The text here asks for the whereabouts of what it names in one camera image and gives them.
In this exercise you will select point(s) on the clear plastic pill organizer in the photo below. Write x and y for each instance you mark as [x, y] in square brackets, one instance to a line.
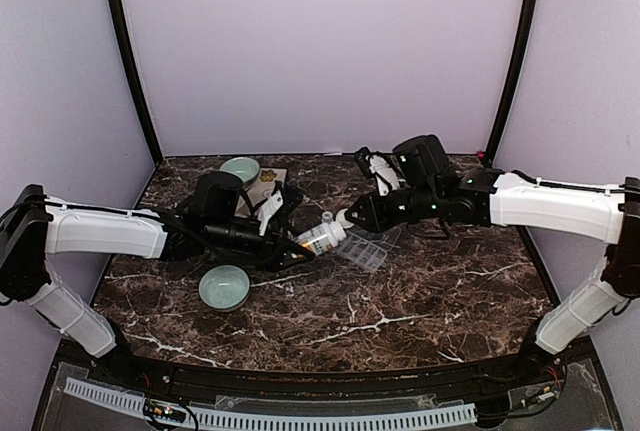
[368, 251]

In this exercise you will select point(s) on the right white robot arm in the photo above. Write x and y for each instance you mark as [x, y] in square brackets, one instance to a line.
[490, 197]

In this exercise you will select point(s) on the small white vial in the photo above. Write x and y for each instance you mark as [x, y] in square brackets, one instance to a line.
[327, 217]

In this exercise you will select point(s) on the black frame post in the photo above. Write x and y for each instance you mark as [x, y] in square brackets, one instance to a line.
[516, 62]
[128, 61]

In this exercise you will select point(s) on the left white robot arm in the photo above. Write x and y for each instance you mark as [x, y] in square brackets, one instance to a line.
[38, 225]

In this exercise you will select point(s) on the celadon bowl on plate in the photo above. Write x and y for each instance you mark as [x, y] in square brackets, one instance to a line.
[245, 168]

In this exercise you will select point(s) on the right black frame post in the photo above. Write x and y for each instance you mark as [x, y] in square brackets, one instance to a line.
[516, 62]

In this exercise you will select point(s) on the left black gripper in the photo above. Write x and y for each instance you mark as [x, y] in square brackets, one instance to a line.
[275, 248]

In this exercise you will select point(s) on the white bottle cap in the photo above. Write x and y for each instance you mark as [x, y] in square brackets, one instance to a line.
[341, 218]

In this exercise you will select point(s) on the white pill bottle orange label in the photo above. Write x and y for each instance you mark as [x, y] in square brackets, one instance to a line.
[322, 238]

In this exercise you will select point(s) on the white slotted cable duct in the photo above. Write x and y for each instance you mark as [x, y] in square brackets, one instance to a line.
[237, 413]

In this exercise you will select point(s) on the square floral plate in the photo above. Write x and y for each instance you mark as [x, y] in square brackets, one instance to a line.
[264, 185]

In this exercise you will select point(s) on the black front rail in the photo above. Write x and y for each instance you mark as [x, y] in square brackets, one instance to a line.
[483, 380]

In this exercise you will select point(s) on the celadon bowl front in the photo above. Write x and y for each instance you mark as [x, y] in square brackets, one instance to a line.
[224, 288]

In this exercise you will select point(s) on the left black frame post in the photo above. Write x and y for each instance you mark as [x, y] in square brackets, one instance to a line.
[128, 61]

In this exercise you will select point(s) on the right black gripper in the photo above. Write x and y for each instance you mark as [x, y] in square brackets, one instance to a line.
[376, 218]

